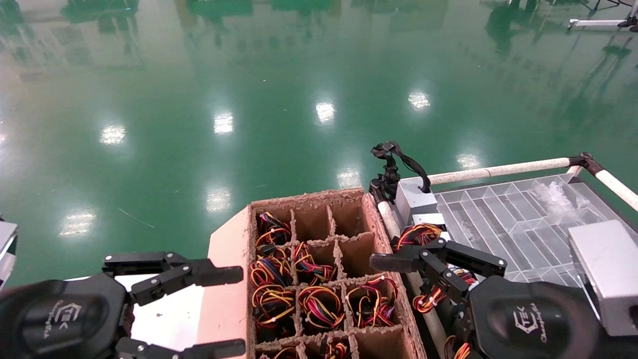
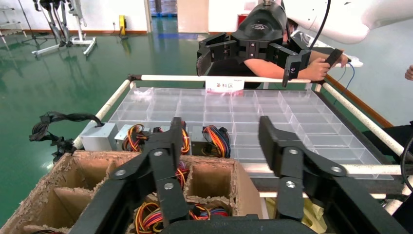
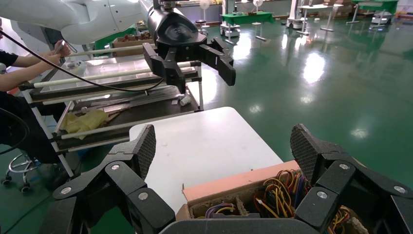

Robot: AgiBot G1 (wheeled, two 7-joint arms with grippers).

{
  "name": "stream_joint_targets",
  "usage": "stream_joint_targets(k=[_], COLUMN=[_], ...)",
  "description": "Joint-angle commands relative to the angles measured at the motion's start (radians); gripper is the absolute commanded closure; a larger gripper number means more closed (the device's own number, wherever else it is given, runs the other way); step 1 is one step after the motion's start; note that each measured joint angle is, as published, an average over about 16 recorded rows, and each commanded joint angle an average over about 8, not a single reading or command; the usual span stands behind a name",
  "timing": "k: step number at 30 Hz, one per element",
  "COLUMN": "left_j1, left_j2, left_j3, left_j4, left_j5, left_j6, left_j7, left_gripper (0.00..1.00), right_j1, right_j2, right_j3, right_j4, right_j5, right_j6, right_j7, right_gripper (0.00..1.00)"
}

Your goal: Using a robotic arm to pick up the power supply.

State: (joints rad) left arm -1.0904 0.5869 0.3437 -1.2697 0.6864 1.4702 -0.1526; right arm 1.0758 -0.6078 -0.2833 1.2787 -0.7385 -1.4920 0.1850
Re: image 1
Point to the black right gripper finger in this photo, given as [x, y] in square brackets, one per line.
[398, 260]

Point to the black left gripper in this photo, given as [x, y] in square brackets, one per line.
[60, 319]

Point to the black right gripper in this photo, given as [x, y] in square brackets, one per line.
[533, 324]

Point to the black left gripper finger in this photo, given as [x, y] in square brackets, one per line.
[209, 275]
[214, 350]

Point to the silver power supply block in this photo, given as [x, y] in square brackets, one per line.
[413, 199]

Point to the brown divided cardboard box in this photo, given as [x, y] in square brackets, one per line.
[229, 289]

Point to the clear plastic slotted tray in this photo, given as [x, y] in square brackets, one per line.
[503, 219]

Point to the black pipe corner joint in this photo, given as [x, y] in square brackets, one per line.
[584, 160]

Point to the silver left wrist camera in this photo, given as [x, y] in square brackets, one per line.
[6, 244]

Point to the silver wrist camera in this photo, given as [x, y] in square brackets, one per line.
[605, 274]
[6, 244]

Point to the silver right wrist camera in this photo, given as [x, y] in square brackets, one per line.
[605, 274]

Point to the white metal frame base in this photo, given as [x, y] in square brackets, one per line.
[595, 23]

